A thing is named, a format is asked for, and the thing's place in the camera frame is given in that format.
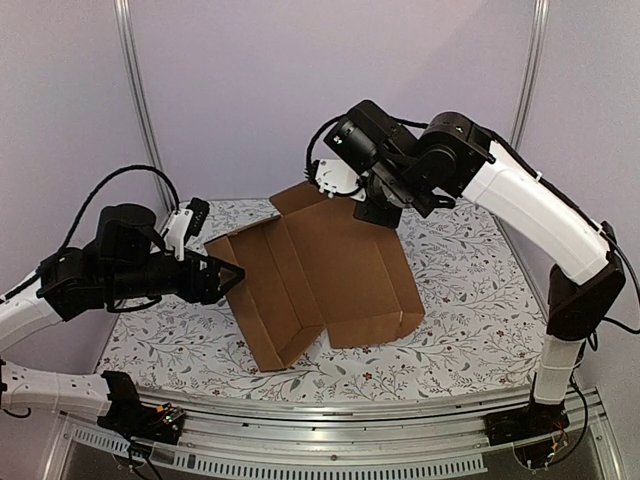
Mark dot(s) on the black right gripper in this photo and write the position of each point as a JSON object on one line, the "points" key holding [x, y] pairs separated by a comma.
{"points": [[376, 213]]}

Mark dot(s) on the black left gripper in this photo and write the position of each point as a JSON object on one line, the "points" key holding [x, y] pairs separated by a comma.
{"points": [[205, 292]]}

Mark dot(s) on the brown cardboard box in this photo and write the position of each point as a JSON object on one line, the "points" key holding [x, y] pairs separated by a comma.
{"points": [[314, 268]]}

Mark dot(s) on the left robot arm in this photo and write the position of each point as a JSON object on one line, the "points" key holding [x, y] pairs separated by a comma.
{"points": [[67, 287]]}

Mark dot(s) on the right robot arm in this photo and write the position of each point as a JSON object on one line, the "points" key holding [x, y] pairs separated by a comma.
{"points": [[454, 158]]}

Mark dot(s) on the floral patterned table mat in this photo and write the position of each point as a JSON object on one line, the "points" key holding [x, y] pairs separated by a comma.
{"points": [[483, 330]]}

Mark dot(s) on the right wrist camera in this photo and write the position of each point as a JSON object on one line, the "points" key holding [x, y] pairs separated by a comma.
{"points": [[335, 178]]}

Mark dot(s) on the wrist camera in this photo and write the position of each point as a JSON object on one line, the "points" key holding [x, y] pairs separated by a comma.
{"points": [[182, 224], [335, 178]]}

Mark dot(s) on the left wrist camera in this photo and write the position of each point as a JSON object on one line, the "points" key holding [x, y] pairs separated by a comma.
{"points": [[182, 224]]}

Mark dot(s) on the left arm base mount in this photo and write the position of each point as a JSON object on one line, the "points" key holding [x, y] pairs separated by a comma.
{"points": [[128, 417]]}

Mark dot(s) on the left aluminium corner post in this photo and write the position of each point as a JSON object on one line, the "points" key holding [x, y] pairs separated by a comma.
{"points": [[136, 84]]}

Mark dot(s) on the aluminium corner post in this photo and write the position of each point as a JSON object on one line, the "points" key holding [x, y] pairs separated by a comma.
{"points": [[531, 70], [136, 84]]}

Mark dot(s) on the aluminium front rail frame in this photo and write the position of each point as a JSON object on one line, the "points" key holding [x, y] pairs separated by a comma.
{"points": [[441, 438]]}

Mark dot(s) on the right aluminium corner post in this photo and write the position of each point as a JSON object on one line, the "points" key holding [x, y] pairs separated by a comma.
{"points": [[531, 70]]}

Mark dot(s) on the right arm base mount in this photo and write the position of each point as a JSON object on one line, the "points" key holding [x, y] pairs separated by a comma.
{"points": [[535, 431]]}

